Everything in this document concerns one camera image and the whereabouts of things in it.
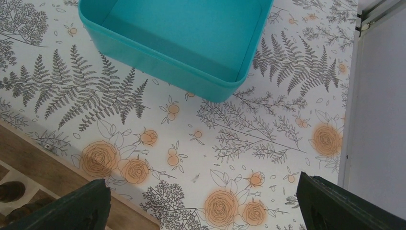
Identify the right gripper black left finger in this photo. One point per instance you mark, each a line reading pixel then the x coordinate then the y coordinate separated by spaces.
pixel 86 208

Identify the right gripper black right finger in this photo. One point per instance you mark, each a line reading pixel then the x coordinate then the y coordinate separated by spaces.
pixel 326 206

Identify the dark wooden chess piece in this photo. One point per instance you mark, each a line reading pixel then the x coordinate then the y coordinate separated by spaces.
pixel 11 191

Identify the wooden chessboard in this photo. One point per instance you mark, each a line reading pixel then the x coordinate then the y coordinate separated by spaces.
pixel 22 158

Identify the floral patterned table mat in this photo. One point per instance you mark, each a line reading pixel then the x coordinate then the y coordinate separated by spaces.
pixel 190 163

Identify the teal square plastic bin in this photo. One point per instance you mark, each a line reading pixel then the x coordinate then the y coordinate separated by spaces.
pixel 205 47

